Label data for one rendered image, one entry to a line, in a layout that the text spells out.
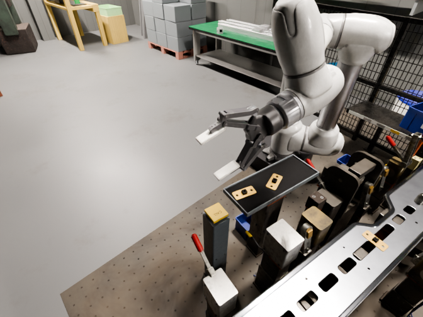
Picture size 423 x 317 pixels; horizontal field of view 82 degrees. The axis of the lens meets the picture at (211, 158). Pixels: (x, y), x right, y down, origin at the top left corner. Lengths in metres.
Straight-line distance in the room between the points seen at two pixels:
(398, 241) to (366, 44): 0.76
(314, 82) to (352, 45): 0.56
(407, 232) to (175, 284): 0.96
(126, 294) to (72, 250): 1.19
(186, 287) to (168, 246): 0.22
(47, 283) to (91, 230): 0.47
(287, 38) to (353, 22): 0.60
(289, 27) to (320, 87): 0.16
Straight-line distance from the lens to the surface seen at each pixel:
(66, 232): 2.51
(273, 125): 0.63
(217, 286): 0.82
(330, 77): 0.71
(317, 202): 1.02
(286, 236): 0.88
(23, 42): 7.78
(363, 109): 1.95
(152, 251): 1.32
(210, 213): 0.83
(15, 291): 2.40
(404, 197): 1.38
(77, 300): 1.32
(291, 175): 1.01
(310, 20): 0.64
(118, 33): 7.65
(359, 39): 1.21
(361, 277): 1.03
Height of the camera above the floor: 1.82
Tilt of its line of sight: 40 degrees down
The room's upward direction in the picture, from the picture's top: straight up
